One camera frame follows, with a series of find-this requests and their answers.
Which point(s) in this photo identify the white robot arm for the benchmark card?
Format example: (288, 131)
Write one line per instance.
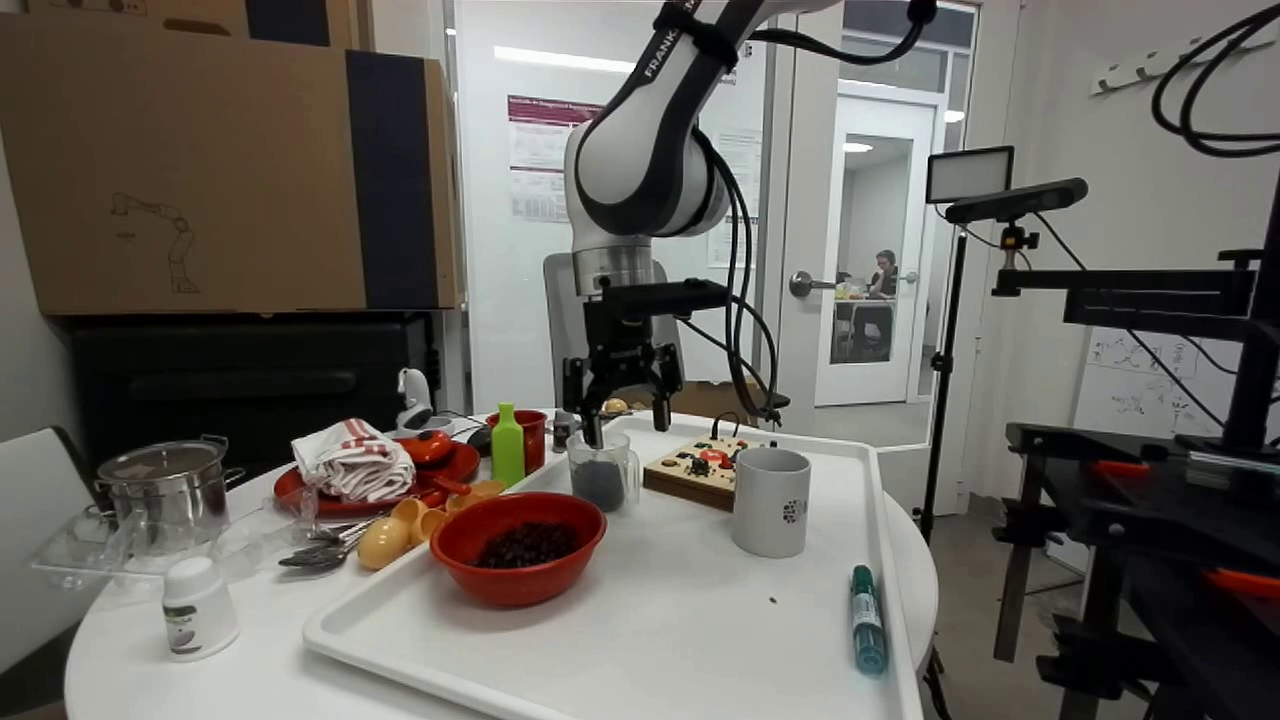
(642, 169)

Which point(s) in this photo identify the white ceramic mug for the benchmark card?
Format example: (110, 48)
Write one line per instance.
(770, 515)

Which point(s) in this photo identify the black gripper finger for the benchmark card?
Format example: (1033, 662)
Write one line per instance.
(576, 402)
(666, 385)

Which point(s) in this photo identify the red white cloth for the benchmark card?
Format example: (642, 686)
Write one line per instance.
(353, 461)

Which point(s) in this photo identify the wall poster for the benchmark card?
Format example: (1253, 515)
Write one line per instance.
(539, 139)

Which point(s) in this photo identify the white plastic tray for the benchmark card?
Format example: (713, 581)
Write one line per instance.
(670, 621)

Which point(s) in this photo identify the metal cutlery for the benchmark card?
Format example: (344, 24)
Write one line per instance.
(325, 548)

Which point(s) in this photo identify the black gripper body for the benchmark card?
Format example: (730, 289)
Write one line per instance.
(622, 316)

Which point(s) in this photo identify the black camera on stand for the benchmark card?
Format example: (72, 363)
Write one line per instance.
(1018, 200)

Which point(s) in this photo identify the green squeeze bottle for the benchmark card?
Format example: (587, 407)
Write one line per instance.
(505, 444)

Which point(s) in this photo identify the light panel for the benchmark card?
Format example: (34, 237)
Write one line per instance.
(969, 173)

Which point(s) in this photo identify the red bowl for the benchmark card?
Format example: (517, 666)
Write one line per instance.
(517, 548)

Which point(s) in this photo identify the green marker pen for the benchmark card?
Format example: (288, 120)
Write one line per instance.
(868, 645)

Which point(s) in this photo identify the red plate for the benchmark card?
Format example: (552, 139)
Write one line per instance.
(441, 469)

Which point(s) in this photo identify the red cup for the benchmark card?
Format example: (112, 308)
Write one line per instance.
(532, 438)

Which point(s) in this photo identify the door handle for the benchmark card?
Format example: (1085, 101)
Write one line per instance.
(805, 287)

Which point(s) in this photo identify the white pill bottle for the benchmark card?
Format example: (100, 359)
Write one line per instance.
(197, 608)

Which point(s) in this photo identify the large cardboard box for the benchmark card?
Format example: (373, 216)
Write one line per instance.
(195, 173)

